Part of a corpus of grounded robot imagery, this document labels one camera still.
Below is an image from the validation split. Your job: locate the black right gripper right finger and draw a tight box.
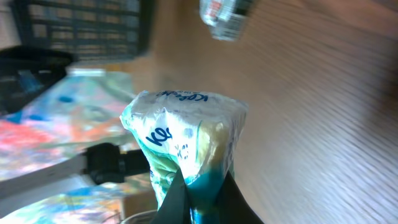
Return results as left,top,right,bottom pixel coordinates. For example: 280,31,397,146
216,172,264,224

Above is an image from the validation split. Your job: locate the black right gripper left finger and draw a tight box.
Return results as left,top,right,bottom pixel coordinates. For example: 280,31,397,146
150,169,191,224

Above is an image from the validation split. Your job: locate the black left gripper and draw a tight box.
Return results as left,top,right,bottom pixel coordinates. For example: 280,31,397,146
1,46,75,115

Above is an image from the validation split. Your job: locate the small green wipes pack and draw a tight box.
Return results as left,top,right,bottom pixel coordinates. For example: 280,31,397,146
120,90,248,223

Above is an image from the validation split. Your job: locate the roll of tape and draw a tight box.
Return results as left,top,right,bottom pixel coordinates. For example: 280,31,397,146
199,0,255,42

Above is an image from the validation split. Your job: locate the black plastic mesh basket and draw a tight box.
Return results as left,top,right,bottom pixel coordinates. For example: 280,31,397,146
9,0,156,64

